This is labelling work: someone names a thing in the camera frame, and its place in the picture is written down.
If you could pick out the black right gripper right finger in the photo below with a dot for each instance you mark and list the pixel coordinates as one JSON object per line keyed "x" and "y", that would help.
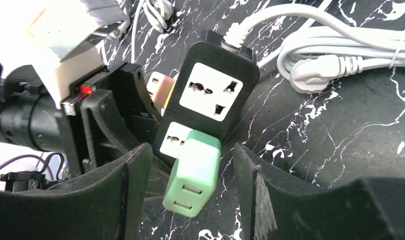
{"x": 276, "y": 205}

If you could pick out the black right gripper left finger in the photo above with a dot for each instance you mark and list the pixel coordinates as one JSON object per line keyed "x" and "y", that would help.
{"x": 103, "y": 204}

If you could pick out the black short power strip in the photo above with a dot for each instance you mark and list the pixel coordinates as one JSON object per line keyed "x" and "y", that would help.
{"x": 212, "y": 87}

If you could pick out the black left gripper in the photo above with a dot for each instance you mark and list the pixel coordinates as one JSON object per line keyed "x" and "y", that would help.
{"x": 115, "y": 114}

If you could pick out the salmon pink usb plug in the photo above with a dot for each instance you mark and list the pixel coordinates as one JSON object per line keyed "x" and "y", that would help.
{"x": 159, "y": 87}

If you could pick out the green usb plug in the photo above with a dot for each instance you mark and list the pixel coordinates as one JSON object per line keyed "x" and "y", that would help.
{"x": 194, "y": 175}

